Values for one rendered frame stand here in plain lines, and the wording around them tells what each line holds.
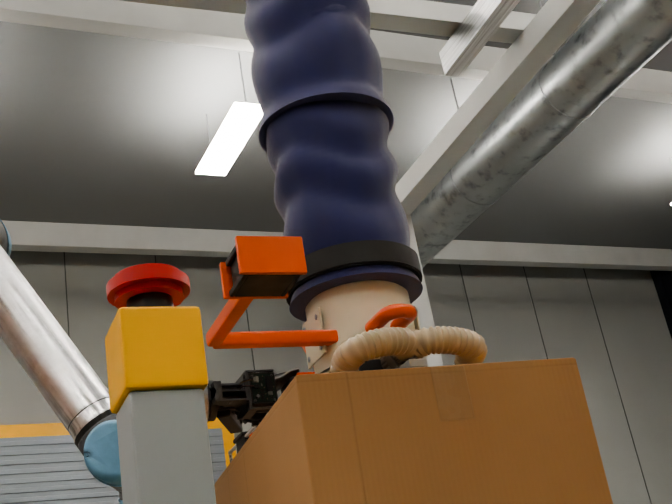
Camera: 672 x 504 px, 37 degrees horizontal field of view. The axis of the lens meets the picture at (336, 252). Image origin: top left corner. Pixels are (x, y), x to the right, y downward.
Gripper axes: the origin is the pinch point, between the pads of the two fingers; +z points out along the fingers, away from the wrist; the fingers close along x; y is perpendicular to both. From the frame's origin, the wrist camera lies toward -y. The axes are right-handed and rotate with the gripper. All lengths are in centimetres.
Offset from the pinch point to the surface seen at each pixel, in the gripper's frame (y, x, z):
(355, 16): 38, 58, 5
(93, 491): -932, 204, 117
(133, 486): 90, -34, -52
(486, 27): -113, 189, 149
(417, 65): -502, 470, 363
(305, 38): 39, 51, -6
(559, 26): -109, 190, 182
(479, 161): -511, 375, 409
